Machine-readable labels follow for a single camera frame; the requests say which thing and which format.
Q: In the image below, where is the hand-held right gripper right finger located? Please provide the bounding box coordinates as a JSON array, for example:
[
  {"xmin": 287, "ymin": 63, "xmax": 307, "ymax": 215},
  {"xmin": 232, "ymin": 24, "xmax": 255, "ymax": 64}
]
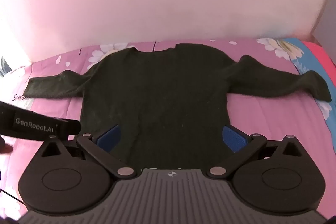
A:
[{"xmin": 207, "ymin": 124, "xmax": 306, "ymax": 178}]

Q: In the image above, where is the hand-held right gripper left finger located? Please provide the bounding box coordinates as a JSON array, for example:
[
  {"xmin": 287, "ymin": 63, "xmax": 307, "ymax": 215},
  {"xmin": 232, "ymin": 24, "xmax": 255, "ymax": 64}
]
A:
[{"xmin": 37, "ymin": 125, "xmax": 137, "ymax": 178}]

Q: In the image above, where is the dark green sweater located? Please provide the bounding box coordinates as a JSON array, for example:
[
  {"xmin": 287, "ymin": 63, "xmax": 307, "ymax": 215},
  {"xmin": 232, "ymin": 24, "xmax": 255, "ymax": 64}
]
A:
[{"xmin": 24, "ymin": 43, "xmax": 332, "ymax": 169}]

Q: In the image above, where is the person's left hand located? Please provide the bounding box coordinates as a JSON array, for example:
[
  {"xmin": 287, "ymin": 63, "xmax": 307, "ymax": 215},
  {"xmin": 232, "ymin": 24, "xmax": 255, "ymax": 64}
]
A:
[{"xmin": 0, "ymin": 135, "xmax": 12, "ymax": 155}]

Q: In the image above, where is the pink floral bedsheet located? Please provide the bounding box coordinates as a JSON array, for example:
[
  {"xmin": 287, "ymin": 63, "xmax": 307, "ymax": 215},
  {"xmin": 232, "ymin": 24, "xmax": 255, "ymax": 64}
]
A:
[{"xmin": 0, "ymin": 37, "xmax": 336, "ymax": 203}]

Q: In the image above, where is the red blanket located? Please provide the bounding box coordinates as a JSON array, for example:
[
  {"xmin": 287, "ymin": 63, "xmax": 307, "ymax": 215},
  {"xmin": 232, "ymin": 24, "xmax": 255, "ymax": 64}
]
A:
[{"xmin": 301, "ymin": 41, "xmax": 336, "ymax": 68}]

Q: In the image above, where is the black cable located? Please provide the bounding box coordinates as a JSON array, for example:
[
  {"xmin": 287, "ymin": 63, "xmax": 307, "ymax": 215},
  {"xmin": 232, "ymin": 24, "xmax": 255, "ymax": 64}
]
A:
[{"xmin": 0, "ymin": 187, "xmax": 27, "ymax": 207}]

